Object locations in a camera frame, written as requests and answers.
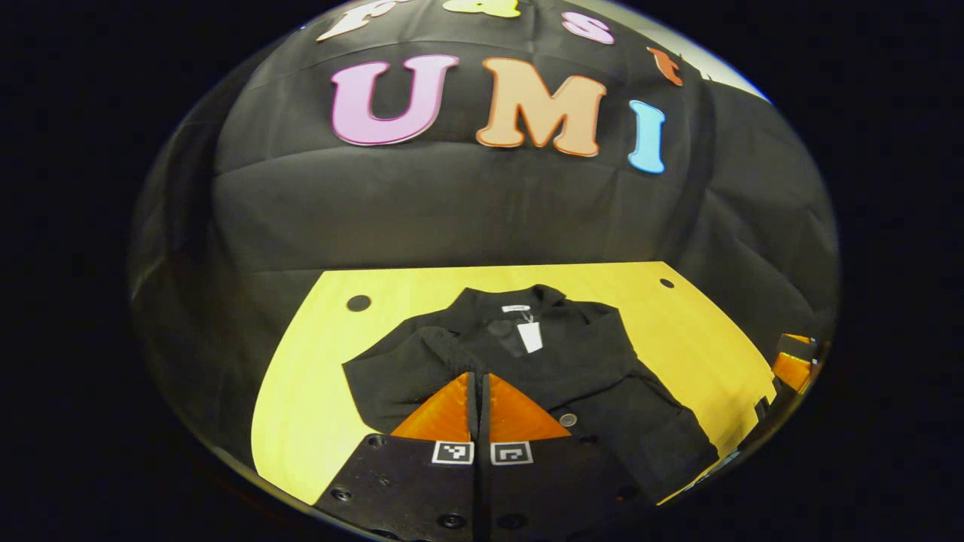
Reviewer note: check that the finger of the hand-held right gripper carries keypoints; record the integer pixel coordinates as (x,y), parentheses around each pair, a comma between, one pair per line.
(791,370)

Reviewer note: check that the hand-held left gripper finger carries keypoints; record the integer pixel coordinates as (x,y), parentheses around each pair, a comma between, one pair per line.
(486,421)
(473,421)

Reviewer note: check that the black garment with white tag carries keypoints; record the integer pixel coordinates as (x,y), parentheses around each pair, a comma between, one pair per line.
(572,354)

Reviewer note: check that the black backdrop cloth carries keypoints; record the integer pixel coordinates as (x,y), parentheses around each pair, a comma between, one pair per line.
(452,211)

